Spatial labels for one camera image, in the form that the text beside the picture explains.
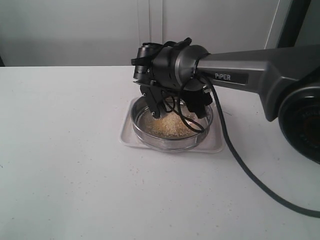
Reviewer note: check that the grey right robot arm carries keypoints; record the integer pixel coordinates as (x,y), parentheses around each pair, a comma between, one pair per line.
(287,81)

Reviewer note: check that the white rectangular plastic tray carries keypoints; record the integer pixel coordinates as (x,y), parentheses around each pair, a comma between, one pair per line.
(211,142)

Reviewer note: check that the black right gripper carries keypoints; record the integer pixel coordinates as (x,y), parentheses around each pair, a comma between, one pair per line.
(169,70)

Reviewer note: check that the pile of beige rice grains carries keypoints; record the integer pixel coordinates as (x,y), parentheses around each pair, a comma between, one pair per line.
(169,127)

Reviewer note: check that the round steel mesh sieve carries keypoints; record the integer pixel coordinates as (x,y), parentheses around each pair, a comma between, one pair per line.
(190,119)

